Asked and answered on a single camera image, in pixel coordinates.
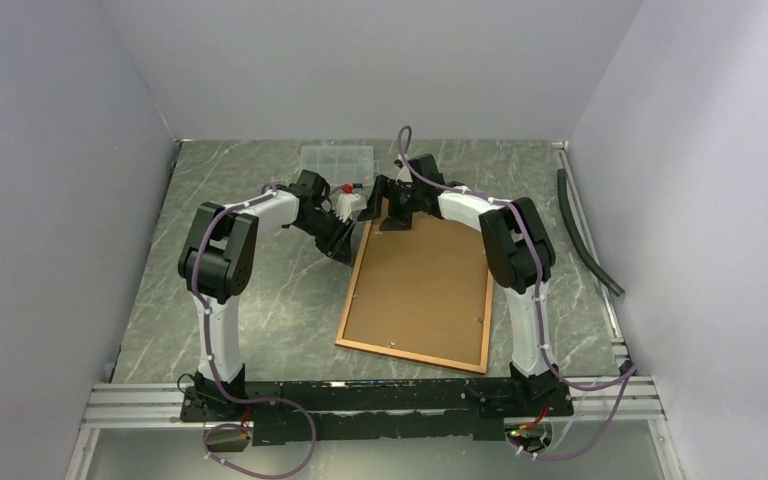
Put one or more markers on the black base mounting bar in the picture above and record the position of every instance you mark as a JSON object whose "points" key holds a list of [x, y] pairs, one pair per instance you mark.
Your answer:
{"points": [[280, 412]]}

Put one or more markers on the brown backing board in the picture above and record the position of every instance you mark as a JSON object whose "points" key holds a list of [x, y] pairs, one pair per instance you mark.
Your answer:
{"points": [[420, 285]]}

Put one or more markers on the clear plastic organizer box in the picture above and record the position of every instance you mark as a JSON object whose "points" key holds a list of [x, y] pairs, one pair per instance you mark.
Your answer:
{"points": [[340, 164]]}

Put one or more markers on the aluminium extrusion rail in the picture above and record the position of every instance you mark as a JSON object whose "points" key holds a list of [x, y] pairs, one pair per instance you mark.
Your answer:
{"points": [[133, 406]]}

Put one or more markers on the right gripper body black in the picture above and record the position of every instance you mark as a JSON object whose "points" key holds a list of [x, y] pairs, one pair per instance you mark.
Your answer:
{"points": [[402, 199]]}

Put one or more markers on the wooden picture frame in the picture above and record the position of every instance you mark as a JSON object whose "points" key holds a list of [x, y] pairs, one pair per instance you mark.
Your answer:
{"points": [[410, 354]]}

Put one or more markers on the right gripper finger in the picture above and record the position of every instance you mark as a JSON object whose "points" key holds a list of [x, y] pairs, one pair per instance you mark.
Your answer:
{"points": [[373, 208], [398, 221]]}

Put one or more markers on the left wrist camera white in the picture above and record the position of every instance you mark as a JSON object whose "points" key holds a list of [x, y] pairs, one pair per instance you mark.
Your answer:
{"points": [[348, 202]]}

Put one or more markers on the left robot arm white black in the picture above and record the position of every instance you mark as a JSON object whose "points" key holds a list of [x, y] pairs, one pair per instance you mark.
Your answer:
{"points": [[217, 263]]}

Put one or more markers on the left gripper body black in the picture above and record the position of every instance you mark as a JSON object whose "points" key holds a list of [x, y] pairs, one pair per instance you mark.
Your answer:
{"points": [[325, 228]]}

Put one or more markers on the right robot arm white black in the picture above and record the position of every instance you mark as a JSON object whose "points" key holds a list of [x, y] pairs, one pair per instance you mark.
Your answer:
{"points": [[519, 253]]}

